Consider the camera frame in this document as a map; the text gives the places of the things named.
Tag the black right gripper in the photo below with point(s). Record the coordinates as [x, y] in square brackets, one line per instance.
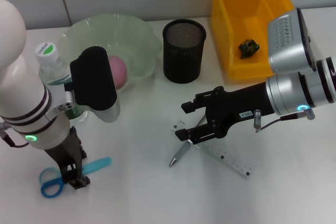
[241, 106]

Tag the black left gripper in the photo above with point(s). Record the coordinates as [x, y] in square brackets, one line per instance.
[67, 153]

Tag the blue scissors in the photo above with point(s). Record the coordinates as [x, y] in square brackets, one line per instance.
[98, 163]

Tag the clear plastic ruler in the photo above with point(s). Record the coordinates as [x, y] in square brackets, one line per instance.
[233, 162]

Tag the green plastic wrapper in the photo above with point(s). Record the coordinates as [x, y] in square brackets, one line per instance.
[249, 48]

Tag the pink peach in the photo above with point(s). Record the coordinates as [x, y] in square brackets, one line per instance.
[119, 73]

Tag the clear water bottle green label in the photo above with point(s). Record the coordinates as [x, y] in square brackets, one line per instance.
[47, 51]

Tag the silver ballpoint pen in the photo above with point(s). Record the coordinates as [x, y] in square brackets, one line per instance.
[181, 153]

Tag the black mesh pen holder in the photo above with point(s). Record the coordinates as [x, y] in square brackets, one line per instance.
[181, 58]

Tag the green glass fruit plate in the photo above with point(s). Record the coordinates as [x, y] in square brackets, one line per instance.
[126, 35]

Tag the yellow plastic storage bin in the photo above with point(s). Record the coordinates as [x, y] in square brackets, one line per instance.
[236, 11]

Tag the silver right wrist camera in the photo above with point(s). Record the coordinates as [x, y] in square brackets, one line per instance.
[288, 40]

